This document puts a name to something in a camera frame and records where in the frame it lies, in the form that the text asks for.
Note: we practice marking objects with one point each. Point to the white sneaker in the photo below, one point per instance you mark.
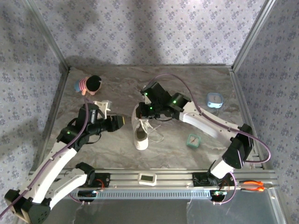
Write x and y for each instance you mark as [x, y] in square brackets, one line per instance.
[140, 137]

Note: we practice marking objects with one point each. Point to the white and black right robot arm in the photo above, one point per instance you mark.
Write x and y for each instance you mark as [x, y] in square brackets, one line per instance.
[210, 126]

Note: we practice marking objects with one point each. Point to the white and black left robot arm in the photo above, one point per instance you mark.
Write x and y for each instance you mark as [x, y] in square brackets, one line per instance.
[58, 161]

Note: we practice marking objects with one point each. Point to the plush doll with black hair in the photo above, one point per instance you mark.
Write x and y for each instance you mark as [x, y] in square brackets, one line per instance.
[91, 84]

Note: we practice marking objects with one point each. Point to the light blue rounded container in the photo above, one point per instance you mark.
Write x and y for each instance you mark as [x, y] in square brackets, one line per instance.
[214, 100]

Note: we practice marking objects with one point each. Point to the teal square alarm clock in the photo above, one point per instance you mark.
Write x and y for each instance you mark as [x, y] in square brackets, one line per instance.
[193, 141]

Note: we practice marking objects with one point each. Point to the white digital timer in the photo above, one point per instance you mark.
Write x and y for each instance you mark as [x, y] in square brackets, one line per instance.
[146, 178]

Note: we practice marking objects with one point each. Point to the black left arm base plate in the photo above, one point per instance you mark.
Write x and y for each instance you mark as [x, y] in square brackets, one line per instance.
[106, 179]

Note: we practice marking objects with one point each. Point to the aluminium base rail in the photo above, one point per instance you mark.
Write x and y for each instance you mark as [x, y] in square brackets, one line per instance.
[172, 179]

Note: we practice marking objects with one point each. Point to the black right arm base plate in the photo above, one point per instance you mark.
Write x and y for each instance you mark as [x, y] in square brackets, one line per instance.
[198, 179]

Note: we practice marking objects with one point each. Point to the aluminium frame post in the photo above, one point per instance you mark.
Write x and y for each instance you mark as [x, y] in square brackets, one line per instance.
[252, 35]
[49, 35]

